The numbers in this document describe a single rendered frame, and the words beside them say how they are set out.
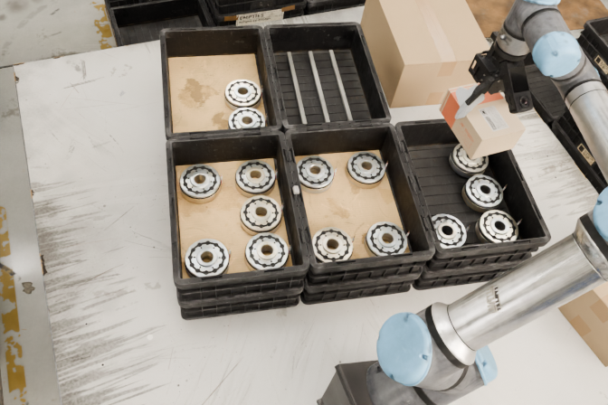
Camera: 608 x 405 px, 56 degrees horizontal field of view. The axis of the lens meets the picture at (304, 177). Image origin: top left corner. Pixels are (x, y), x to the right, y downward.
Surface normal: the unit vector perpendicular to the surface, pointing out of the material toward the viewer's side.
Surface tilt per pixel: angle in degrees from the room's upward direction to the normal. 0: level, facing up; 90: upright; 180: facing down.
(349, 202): 0
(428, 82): 90
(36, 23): 0
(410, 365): 55
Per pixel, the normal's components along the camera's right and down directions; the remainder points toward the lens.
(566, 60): 0.11, 0.82
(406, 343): -0.74, -0.28
